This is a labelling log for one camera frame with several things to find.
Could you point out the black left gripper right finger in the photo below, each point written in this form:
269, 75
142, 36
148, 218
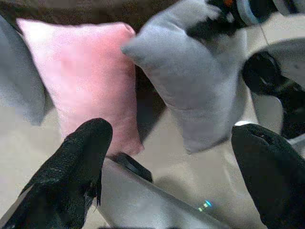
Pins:
274, 181

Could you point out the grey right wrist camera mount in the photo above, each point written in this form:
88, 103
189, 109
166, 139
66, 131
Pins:
247, 10

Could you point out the pink pillow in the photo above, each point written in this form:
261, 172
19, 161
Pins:
88, 78

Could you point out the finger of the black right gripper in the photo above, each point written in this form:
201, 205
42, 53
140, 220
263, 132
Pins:
212, 27

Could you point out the grey pillow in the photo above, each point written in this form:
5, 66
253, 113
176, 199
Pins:
190, 78
16, 78

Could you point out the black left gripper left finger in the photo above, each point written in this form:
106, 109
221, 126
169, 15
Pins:
71, 167

